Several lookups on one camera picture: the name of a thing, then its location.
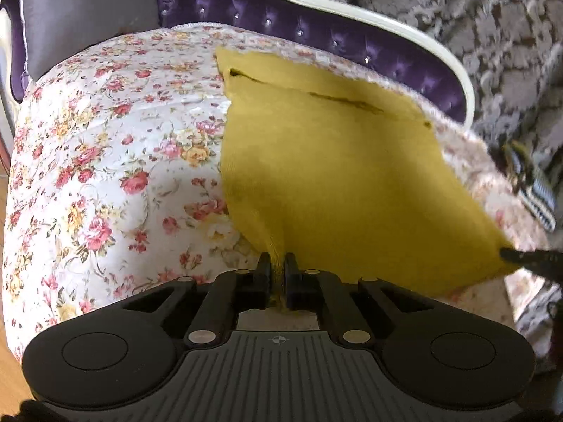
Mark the floral quilted bedspread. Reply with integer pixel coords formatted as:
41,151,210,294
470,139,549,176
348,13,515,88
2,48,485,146
3,24,548,357

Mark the mustard yellow knit sweater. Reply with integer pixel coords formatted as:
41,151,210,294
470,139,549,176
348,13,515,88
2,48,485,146
216,48,516,297

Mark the grey satin cushion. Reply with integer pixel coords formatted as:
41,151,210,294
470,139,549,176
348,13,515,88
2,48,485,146
20,0,158,81

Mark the grey damask curtain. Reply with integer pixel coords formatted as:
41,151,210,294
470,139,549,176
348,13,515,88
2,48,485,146
337,0,563,199

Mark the striped crochet blanket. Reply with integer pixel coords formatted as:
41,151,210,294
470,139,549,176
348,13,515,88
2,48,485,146
502,140,557,232

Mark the purple tufted chaise backrest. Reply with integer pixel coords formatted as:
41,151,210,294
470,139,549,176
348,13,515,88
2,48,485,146
0,0,476,124

